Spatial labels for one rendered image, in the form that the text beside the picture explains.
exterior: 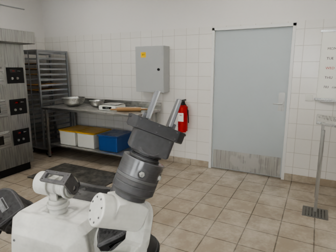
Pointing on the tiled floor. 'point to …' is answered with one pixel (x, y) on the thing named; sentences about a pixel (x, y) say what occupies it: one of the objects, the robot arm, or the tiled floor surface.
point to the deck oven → (14, 103)
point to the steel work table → (85, 108)
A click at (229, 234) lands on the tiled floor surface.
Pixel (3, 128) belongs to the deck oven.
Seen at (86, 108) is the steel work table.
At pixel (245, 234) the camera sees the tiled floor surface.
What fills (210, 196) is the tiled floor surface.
